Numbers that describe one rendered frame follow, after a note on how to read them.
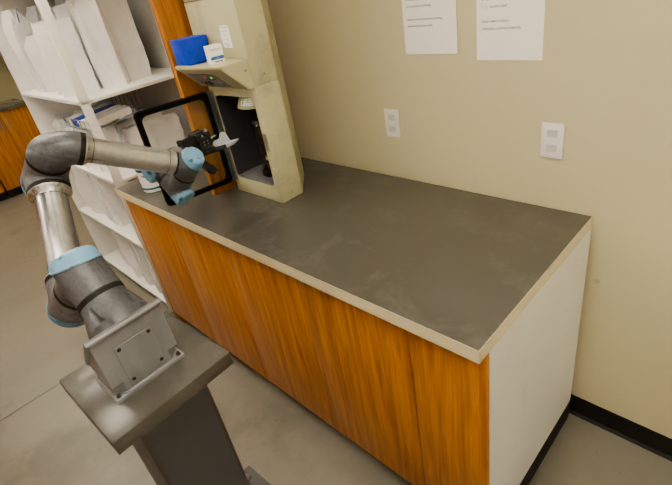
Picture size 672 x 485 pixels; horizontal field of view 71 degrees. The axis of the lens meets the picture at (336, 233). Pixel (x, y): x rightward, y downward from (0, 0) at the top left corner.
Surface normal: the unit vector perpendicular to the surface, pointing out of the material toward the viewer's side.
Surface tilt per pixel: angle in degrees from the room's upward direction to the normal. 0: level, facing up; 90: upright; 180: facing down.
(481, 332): 0
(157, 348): 90
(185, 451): 90
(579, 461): 0
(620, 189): 90
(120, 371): 90
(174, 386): 0
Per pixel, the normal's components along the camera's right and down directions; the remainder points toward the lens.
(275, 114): 0.72, 0.24
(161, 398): -0.16, -0.86
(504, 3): -0.68, 0.46
